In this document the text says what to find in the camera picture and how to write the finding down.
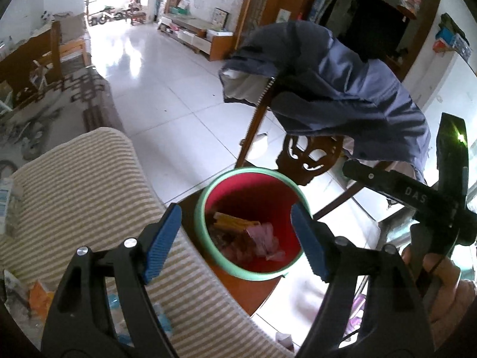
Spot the white blue tissue pack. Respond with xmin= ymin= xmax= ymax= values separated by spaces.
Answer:
xmin=0 ymin=177 xmax=13 ymax=234

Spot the low wooden television cabinet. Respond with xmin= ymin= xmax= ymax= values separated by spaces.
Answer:
xmin=158 ymin=12 xmax=235 ymax=61

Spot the white balance bike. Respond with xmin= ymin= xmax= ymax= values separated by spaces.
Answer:
xmin=89 ymin=7 xmax=127 ymax=25

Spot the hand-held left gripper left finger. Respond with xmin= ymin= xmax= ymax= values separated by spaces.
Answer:
xmin=41 ymin=202 xmax=183 ymax=358

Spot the yellow wrapper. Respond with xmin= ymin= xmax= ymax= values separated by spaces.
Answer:
xmin=213 ymin=212 xmax=261 ymax=232

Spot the red bin with green rim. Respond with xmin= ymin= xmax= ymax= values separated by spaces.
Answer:
xmin=194 ymin=168 xmax=312 ymax=282

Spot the grey patterned rug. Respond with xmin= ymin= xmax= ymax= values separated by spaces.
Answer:
xmin=0 ymin=65 xmax=125 ymax=180

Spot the small framed picture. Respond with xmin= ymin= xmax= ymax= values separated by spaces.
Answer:
xmin=212 ymin=7 xmax=229 ymax=28

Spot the carved wooden chair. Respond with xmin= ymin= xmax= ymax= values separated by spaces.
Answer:
xmin=236 ymin=76 xmax=414 ymax=220

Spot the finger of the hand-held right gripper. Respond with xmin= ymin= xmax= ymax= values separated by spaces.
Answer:
xmin=342 ymin=160 xmax=403 ymax=195

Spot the beige striped woven table mat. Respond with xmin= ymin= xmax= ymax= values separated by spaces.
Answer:
xmin=0 ymin=127 xmax=295 ymax=358

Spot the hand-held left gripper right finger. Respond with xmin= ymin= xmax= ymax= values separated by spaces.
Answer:
xmin=291 ymin=202 xmax=436 ymax=358

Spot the blue jacket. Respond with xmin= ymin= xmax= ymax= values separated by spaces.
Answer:
xmin=219 ymin=20 xmax=432 ymax=183

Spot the person's right hand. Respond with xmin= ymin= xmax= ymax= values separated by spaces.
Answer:
xmin=402 ymin=246 xmax=477 ymax=338

